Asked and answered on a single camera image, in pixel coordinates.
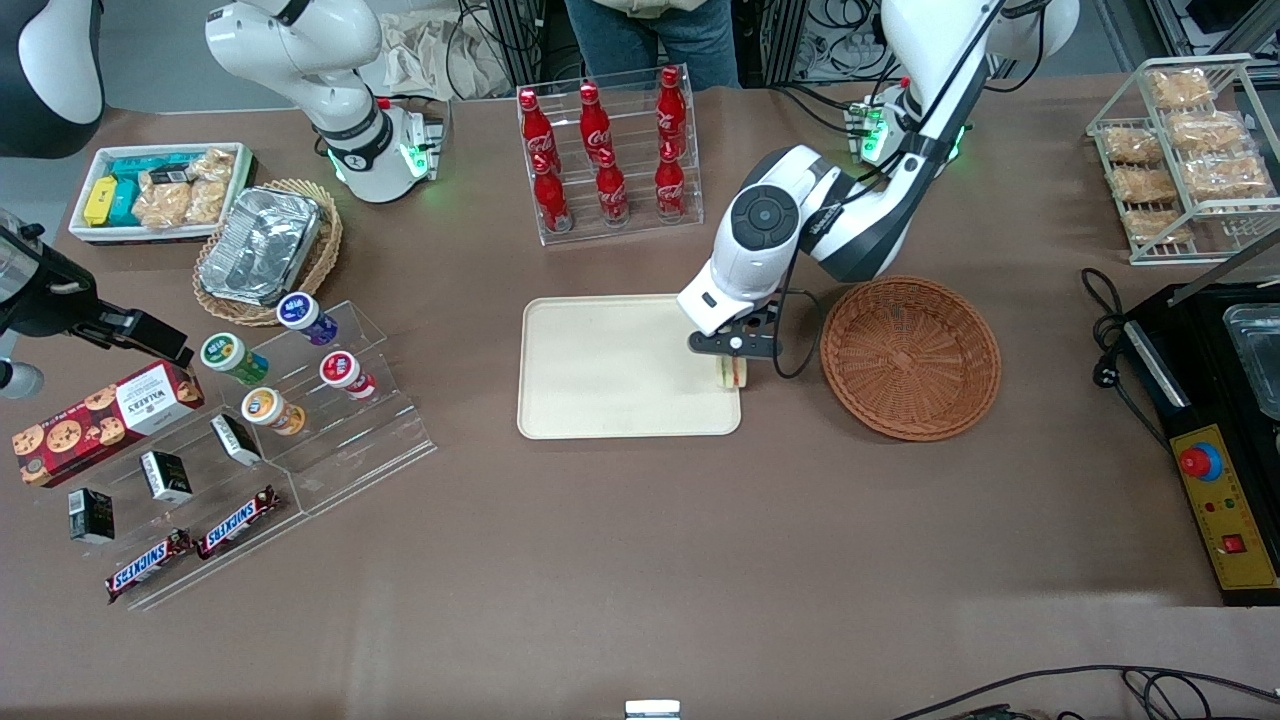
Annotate white rectangular bin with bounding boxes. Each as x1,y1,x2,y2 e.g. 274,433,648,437
68,142,258,247

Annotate red lid yogurt cup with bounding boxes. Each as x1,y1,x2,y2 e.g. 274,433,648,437
320,352,378,402

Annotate clear acrylic bottle rack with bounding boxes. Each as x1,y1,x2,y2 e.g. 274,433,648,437
516,63,705,247

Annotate snickers chocolate bar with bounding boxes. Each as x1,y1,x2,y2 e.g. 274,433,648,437
105,529,193,605
196,486,281,560

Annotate small black carton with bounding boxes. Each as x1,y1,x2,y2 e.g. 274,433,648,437
211,413,263,468
68,488,115,545
140,451,194,505

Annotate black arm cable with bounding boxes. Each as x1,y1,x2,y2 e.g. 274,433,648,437
772,0,1011,381

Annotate steel pan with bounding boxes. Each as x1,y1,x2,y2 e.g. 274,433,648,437
1225,305,1280,421

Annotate round brown wicker basket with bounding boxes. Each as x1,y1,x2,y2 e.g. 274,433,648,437
820,276,1002,442

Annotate grey metal bar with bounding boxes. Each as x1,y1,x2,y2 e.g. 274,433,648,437
1168,232,1280,306

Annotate red cola bottle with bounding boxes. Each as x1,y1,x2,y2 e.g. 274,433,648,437
580,82,613,161
596,148,629,227
518,88,559,171
655,143,687,221
657,66,689,156
532,155,571,233

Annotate aluminium foil tray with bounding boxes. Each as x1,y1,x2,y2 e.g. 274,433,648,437
199,186,323,308

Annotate black base cable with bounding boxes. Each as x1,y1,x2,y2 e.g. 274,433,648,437
770,83,863,136

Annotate red cookie box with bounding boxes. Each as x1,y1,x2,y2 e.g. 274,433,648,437
12,360,206,489

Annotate orange lid yogurt cup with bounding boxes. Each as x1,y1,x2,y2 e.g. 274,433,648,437
241,387,306,437

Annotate tangled background cables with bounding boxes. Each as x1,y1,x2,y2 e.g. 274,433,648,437
805,0,891,83

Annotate green lid yogurt cup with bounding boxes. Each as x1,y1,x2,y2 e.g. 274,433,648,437
201,333,269,387

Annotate yellow small box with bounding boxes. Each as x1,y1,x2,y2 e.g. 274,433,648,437
83,176,119,228

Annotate oval tan wicker basket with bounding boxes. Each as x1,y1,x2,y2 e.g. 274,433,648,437
193,178,344,328

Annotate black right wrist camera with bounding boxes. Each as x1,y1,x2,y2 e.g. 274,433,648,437
8,266,98,338

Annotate black appliance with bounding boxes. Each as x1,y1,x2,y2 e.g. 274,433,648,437
1125,283,1280,451

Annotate yellow emergency stop control box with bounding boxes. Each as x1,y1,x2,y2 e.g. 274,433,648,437
1168,423,1280,607

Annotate long black floor cable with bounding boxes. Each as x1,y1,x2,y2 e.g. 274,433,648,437
890,665,1280,720

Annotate looped black floor cable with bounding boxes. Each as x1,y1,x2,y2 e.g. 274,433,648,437
1120,668,1280,720

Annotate clear acrylic stepped riser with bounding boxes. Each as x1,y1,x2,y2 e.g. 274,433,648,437
28,400,306,612
205,299,439,518

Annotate white wire shelf rack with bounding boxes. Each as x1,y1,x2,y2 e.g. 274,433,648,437
1087,55,1280,266

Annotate white round knob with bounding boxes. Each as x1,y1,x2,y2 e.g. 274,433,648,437
0,358,45,402

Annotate black cable with plug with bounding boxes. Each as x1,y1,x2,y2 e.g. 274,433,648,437
1080,268,1171,446

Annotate black metal frame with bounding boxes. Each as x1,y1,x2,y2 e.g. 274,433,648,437
760,0,811,86
488,0,546,89

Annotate wrapped bread packet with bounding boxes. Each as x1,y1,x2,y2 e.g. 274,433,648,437
1148,68,1213,109
1180,155,1273,201
1122,208,1193,246
1112,165,1179,204
1100,125,1166,166
1168,110,1246,156

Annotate white crumpled cloth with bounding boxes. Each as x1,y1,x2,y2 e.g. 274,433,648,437
375,10,511,101

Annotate clear cracker packet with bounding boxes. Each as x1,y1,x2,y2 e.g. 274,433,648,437
133,180,193,229
185,150,236,226

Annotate blue lid yogurt cup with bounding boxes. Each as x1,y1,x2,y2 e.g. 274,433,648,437
277,292,339,347

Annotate beige rectangular tray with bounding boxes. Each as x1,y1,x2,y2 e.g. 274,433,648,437
517,293,743,440

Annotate person in blue jeans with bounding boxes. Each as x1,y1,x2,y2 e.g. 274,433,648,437
565,0,741,91

